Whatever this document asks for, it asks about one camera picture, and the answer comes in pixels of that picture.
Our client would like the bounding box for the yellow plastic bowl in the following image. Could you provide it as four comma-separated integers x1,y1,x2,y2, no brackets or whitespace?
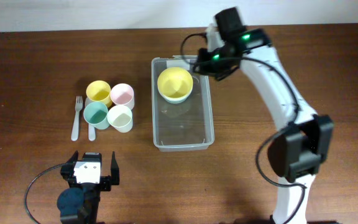
157,67,193,98

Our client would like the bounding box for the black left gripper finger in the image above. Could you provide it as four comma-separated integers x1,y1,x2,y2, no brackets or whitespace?
110,151,119,179
63,151,78,170

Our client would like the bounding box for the pink plastic cup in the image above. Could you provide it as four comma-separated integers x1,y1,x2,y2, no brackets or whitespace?
110,83,135,110

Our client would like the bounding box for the white plastic cup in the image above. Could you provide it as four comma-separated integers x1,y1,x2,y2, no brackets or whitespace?
107,105,133,133

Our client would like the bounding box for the yellow plastic cup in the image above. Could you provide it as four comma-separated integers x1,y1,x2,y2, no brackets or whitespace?
86,80,112,108

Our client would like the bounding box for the green plastic cup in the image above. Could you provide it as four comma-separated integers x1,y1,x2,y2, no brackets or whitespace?
83,102,110,130

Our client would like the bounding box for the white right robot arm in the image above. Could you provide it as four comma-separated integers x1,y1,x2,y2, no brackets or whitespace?
193,7,334,223

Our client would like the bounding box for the white plastic spoon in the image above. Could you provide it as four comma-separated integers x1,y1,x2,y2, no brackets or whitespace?
85,98,96,141

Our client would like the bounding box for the white plastic fork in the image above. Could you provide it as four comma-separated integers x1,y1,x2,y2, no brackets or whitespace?
71,96,83,141

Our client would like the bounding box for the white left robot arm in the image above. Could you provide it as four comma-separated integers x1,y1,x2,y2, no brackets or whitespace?
57,151,120,224

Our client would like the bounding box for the clear plastic container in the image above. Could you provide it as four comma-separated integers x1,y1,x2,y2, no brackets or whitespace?
151,55,214,152

